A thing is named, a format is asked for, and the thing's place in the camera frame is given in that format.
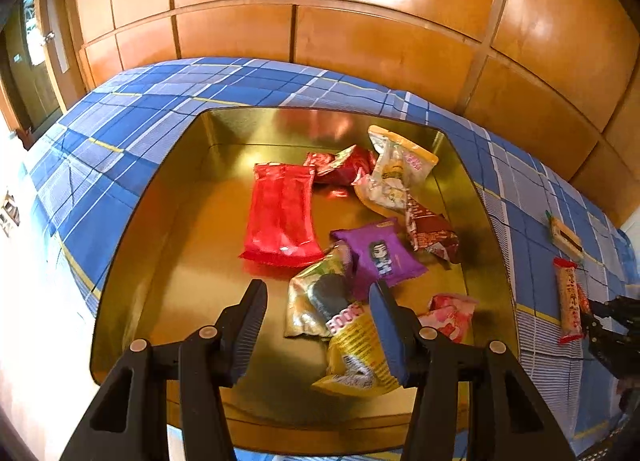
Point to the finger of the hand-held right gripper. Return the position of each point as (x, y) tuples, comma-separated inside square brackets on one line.
[(610, 348), (617, 311)]

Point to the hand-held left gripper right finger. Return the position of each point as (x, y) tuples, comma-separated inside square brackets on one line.
[(387, 341)]

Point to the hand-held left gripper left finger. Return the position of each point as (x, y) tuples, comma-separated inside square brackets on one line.
[(247, 336)]

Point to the orange snack bar red ends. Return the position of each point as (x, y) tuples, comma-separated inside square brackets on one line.
[(570, 301)]

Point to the pink snack packet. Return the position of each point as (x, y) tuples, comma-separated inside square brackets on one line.
[(450, 316)]

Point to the purple snack packet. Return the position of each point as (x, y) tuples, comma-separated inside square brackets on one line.
[(385, 256)]

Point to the green and beige snack bar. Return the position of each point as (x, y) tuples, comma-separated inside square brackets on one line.
[(565, 236)]

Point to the gold metal tin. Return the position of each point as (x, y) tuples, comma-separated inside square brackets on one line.
[(200, 241)]

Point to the brown-red snack packet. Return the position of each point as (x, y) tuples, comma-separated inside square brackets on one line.
[(430, 233)]

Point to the bright red long snack packet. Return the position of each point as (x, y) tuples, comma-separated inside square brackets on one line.
[(280, 216)]

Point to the white and yellow snack packet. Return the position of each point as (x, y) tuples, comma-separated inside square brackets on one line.
[(395, 181)]

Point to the dark red gold-print snack packet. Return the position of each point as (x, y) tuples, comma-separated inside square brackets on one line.
[(335, 166)]

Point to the blue plaid blanket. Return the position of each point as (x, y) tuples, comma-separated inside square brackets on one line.
[(125, 141)]

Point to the wooden wardrobe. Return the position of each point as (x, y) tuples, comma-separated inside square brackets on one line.
[(375, 41)]

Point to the wooden door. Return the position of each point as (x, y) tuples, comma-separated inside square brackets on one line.
[(35, 86)]

